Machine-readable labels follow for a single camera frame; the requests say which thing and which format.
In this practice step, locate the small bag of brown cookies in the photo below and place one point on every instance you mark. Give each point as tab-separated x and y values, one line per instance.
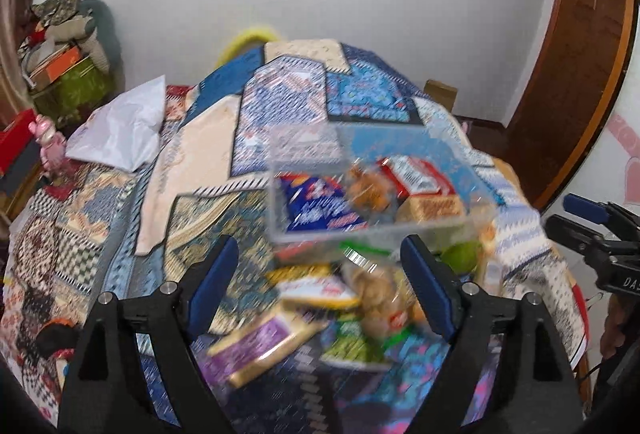
370	189

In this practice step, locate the dark cloth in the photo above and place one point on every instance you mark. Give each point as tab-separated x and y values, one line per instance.
55	339

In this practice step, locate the round green snack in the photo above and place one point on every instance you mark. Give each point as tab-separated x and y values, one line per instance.
460	256

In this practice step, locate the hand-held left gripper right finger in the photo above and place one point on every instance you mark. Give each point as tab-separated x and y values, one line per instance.
420	269

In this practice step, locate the green patterned box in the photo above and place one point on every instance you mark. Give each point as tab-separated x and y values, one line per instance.
75	89

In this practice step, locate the beige wafer packet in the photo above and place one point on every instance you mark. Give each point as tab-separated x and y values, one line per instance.
432	208

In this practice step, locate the cardboard box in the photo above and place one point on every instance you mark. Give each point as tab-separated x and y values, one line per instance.
441	94

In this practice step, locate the clear bag of cookies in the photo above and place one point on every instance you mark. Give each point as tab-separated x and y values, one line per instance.
380	294

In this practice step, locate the thin green snack packet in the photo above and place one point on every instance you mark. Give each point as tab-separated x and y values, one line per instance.
367	248

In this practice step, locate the yellow white snack packet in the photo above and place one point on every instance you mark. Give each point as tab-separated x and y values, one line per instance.
320	293

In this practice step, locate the wooden door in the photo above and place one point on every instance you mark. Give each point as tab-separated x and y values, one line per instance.
565	89

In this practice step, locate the person's right hand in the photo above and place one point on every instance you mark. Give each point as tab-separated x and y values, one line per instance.
612	329

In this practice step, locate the patchwork quilt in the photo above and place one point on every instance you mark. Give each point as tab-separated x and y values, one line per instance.
280	104

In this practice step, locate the pink toy figure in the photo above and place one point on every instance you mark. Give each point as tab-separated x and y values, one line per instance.
50	147

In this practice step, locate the red snack packet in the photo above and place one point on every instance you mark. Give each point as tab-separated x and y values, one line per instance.
415	176

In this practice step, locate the red box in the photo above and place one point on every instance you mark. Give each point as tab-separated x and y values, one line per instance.
17	144

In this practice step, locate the orange box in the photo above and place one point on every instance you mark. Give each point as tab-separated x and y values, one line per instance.
55	64

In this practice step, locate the purple and gold snack packet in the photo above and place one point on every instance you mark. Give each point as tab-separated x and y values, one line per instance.
260	346

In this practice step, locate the camouflage cloth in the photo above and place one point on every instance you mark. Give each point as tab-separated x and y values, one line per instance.
57	7

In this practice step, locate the white plastic bag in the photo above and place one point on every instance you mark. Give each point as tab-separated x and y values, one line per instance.
122	129

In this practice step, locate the clear plastic container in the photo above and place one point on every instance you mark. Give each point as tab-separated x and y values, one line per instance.
310	149

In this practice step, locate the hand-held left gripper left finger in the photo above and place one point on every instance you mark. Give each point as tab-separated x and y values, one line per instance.
220	264

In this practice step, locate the green patterned snack packet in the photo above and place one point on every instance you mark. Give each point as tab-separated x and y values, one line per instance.
357	344

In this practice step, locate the beige curtain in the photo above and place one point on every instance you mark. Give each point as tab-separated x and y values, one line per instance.
15	54

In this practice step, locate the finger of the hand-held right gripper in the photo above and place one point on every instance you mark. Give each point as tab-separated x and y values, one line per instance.
570	229
585	206

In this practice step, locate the blue snack packet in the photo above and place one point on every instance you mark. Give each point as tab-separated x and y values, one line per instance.
320	206

